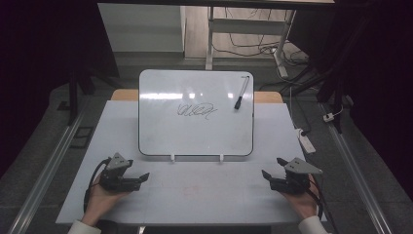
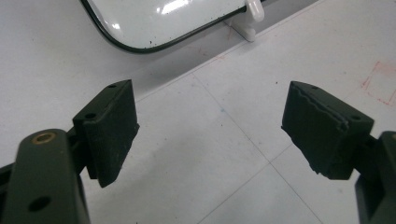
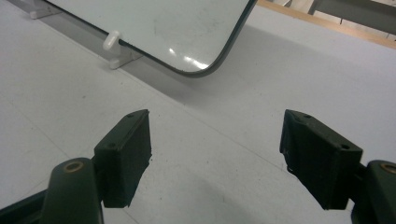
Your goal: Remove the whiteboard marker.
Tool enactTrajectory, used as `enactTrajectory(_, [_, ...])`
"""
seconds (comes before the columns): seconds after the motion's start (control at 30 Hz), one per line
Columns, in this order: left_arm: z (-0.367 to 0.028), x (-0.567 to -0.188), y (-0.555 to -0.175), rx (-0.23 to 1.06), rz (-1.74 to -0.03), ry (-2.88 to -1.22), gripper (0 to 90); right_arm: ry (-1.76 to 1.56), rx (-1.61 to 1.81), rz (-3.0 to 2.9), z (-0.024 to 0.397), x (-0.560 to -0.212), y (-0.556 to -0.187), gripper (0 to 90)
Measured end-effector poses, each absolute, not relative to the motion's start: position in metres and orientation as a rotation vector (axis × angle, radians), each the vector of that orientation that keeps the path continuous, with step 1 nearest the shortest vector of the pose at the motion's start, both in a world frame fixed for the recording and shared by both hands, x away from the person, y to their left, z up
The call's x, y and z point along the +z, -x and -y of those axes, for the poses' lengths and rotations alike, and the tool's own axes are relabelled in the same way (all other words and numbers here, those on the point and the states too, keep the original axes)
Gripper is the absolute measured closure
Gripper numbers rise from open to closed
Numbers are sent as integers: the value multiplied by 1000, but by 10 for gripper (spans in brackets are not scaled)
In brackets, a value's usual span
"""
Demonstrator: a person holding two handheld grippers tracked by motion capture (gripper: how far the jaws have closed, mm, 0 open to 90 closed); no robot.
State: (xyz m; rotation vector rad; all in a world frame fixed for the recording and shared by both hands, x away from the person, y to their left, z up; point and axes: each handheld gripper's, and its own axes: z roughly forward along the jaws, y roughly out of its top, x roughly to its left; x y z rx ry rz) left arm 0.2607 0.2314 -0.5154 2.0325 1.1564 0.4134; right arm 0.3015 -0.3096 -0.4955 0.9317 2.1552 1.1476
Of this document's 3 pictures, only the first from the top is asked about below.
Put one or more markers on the white desk frame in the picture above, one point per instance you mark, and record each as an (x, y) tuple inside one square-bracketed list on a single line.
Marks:
[(246, 26)]

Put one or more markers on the person's left hand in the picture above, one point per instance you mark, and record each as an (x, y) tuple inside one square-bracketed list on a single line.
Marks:
[(102, 201)]

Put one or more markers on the white power strip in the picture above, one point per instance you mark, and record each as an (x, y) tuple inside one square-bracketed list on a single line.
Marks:
[(306, 141)]

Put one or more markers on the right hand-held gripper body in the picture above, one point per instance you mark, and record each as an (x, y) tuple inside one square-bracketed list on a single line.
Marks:
[(293, 177)]

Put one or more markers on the white whiteboard stand foot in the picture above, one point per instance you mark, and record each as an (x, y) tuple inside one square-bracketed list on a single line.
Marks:
[(221, 158), (172, 158)]

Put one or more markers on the black metal stand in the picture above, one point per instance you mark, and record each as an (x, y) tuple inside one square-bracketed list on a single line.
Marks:
[(74, 97), (331, 94)]

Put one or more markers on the aluminium floor rail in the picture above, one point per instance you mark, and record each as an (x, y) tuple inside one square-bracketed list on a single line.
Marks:
[(357, 175), (45, 175)]

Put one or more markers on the wooden table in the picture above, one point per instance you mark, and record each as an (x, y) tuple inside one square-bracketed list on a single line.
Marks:
[(125, 95)]

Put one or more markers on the white table mat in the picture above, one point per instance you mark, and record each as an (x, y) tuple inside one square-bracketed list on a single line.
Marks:
[(195, 195)]

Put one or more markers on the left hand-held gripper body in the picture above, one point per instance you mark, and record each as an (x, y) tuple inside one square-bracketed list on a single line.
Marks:
[(115, 174)]

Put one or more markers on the person's right hand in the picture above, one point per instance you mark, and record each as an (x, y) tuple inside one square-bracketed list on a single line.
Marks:
[(302, 203)]

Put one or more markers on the black whiteboard marker pen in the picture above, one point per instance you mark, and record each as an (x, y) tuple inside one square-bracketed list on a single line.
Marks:
[(242, 92)]

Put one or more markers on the white dry-erase whiteboard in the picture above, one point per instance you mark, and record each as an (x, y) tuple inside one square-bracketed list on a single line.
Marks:
[(195, 136)]

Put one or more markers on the white cabinet panel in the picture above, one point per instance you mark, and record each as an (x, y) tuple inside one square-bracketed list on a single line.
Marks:
[(142, 29)]

